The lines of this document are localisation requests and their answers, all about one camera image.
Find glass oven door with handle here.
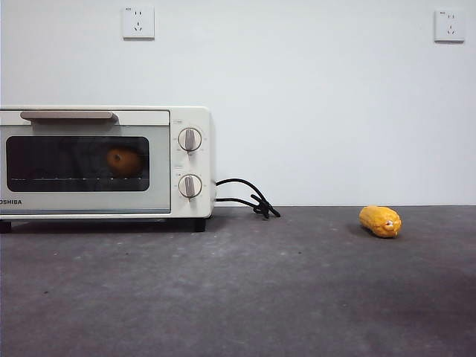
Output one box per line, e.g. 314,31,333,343
0,109,172,216

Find brown potato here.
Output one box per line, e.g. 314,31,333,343
106,147,143,178

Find cream white toaster oven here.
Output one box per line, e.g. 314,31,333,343
0,106,216,234

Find cream oven knob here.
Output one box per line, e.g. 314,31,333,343
178,173,204,202
178,127,204,153

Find yellow corn cob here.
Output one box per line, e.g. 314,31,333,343
358,205,403,239

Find black oven power cable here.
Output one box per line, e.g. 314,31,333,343
215,178,282,219

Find wire oven rack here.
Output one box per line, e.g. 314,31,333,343
9,176,148,182

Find white wall socket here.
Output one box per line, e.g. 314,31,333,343
123,6,156,41
434,10,466,44

